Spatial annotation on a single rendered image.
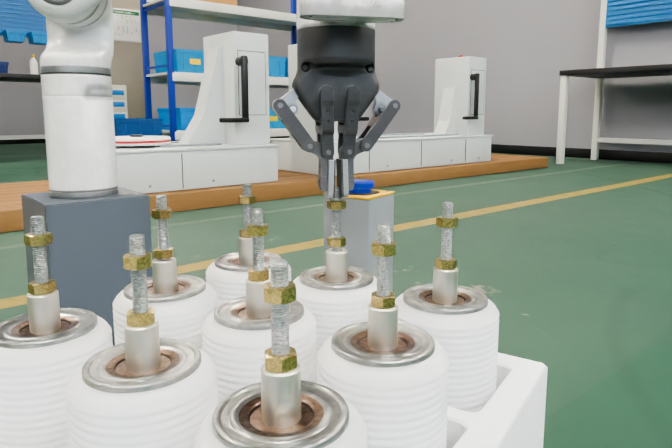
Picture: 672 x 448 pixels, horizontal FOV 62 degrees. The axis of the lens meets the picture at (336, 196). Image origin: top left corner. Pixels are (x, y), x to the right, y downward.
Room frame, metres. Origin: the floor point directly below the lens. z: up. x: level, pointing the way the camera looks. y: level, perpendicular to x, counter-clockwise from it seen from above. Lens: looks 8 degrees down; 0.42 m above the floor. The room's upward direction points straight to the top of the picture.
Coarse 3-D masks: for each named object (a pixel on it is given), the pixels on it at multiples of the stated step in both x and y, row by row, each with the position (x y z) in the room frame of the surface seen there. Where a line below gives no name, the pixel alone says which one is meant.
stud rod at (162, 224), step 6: (162, 198) 0.52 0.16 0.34; (156, 204) 0.52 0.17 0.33; (162, 204) 0.51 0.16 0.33; (162, 222) 0.52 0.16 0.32; (162, 228) 0.51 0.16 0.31; (162, 234) 0.51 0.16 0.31; (162, 240) 0.51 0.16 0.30; (168, 240) 0.52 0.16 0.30; (162, 246) 0.51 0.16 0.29; (168, 246) 0.52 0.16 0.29
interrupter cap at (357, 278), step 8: (304, 272) 0.56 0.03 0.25; (312, 272) 0.57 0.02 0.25; (320, 272) 0.57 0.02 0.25; (352, 272) 0.57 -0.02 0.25; (360, 272) 0.57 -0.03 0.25; (368, 272) 0.56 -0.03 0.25; (304, 280) 0.54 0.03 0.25; (312, 280) 0.54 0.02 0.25; (320, 280) 0.54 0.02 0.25; (352, 280) 0.54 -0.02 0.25; (360, 280) 0.54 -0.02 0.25; (368, 280) 0.54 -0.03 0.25; (320, 288) 0.52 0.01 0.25; (328, 288) 0.52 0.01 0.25; (336, 288) 0.52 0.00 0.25; (344, 288) 0.52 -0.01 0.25; (352, 288) 0.52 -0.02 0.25
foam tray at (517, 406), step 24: (504, 360) 0.52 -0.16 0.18; (528, 360) 0.52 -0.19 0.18; (504, 384) 0.47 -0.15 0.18; (528, 384) 0.47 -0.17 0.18; (504, 408) 0.43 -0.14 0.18; (528, 408) 0.45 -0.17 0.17; (456, 432) 0.41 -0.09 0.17; (480, 432) 0.39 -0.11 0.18; (504, 432) 0.39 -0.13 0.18; (528, 432) 0.45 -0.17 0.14
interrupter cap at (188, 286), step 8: (152, 280) 0.54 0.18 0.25; (184, 280) 0.54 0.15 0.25; (192, 280) 0.54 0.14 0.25; (200, 280) 0.54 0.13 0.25; (128, 288) 0.51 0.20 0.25; (152, 288) 0.52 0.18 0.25; (184, 288) 0.52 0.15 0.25; (192, 288) 0.51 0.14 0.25; (200, 288) 0.51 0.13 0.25; (128, 296) 0.49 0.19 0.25; (152, 296) 0.49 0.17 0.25; (160, 296) 0.49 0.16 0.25; (168, 296) 0.49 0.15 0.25; (176, 296) 0.49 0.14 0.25; (184, 296) 0.49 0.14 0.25; (192, 296) 0.50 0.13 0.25
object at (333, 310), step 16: (304, 288) 0.53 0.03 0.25; (368, 288) 0.53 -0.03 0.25; (304, 304) 0.52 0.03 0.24; (320, 304) 0.51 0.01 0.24; (336, 304) 0.51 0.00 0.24; (352, 304) 0.51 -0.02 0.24; (368, 304) 0.52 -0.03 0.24; (320, 320) 0.51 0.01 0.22; (336, 320) 0.51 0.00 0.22; (352, 320) 0.51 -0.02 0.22; (320, 336) 0.51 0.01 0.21
